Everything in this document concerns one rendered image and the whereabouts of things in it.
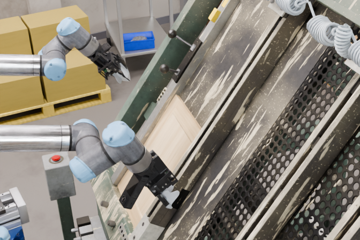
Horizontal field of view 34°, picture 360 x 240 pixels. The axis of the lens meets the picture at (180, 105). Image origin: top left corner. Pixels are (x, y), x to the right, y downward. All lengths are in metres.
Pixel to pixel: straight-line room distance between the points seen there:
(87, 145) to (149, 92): 1.10
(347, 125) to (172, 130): 0.91
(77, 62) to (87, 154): 3.35
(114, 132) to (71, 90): 3.38
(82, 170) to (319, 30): 0.73
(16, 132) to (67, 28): 0.61
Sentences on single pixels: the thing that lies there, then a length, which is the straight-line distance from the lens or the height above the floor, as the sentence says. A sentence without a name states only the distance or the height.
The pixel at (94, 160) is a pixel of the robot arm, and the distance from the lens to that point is 1.58.
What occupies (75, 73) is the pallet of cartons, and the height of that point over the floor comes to 0.33.
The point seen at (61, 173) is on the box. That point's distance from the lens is 2.73.
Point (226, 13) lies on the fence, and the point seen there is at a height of 1.60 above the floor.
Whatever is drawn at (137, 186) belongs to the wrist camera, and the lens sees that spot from 1.67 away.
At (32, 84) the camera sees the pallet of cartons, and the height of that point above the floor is 0.32.
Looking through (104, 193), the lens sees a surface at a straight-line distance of 2.62.
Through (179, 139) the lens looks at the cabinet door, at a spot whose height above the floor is 1.21.
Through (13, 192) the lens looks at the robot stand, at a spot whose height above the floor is 0.99.
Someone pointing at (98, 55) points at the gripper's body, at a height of 1.55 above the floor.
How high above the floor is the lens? 2.46
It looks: 30 degrees down
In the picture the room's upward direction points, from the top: 3 degrees counter-clockwise
